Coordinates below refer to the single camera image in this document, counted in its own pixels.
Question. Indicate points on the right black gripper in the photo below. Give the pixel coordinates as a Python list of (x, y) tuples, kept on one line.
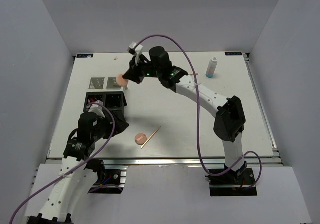
[(133, 74)]

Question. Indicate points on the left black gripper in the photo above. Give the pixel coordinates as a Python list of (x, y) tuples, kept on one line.
[(121, 124)]

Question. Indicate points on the pink round puff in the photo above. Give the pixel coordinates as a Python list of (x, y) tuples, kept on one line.
[(121, 81), (140, 138)]

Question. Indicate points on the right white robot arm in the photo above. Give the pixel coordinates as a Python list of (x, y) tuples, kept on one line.
[(228, 113)]

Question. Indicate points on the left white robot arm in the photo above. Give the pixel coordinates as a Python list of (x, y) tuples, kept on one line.
[(79, 173)]

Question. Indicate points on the black mesh organizer box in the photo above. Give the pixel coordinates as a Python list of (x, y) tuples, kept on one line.
[(112, 100)]

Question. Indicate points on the white mesh organizer box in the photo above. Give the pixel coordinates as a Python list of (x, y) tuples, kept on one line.
[(107, 83)]

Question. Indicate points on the white pink blue bottle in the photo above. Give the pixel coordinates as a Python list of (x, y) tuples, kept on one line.
[(211, 67)]

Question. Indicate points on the wooden stick near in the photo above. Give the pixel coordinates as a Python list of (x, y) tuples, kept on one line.
[(151, 136)]

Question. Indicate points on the right blue table label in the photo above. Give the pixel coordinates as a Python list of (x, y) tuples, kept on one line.
[(233, 53)]

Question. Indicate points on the blue table label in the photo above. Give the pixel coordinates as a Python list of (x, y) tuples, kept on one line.
[(233, 53), (84, 56)]

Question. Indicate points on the left blue table label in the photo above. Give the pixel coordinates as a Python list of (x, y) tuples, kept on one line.
[(84, 56)]

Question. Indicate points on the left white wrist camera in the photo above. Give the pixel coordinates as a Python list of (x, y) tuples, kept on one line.
[(96, 107)]

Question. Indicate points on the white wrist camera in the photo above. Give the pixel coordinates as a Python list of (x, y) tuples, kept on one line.
[(136, 50), (96, 107)]

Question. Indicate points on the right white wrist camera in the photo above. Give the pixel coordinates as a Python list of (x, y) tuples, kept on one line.
[(136, 50)]

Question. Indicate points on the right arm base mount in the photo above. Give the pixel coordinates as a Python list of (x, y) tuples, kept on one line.
[(226, 186)]

